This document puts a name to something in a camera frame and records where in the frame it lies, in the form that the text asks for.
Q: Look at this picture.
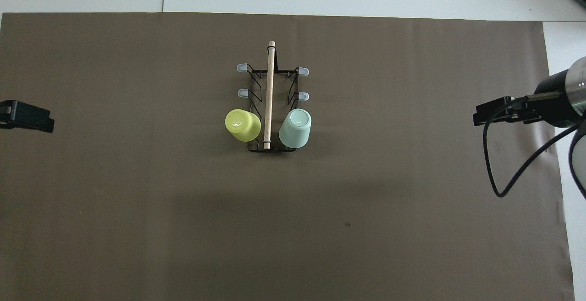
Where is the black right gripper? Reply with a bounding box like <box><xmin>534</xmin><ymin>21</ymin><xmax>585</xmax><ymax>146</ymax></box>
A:
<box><xmin>473</xmin><ymin>70</ymin><xmax>583</xmax><ymax>128</ymax></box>

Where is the pale green plastic cup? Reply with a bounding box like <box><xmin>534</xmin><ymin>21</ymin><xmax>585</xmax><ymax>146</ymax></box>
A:
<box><xmin>278</xmin><ymin>108</ymin><xmax>312</xmax><ymax>149</ymax></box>

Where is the yellow plastic cup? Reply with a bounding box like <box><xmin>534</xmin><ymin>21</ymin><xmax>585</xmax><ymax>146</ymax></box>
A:
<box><xmin>224</xmin><ymin>109</ymin><xmax>262</xmax><ymax>142</ymax></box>

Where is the brown paper table mat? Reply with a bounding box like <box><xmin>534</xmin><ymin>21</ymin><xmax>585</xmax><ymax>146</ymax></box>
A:
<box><xmin>0</xmin><ymin>12</ymin><xmax>576</xmax><ymax>301</ymax></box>

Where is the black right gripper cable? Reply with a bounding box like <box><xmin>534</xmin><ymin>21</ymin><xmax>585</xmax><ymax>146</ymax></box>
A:
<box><xmin>483</xmin><ymin>91</ymin><xmax>586</xmax><ymax>198</ymax></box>

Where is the black wire cup rack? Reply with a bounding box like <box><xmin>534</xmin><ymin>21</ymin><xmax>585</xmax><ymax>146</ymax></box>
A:
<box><xmin>236</xmin><ymin>41</ymin><xmax>310</xmax><ymax>153</ymax></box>

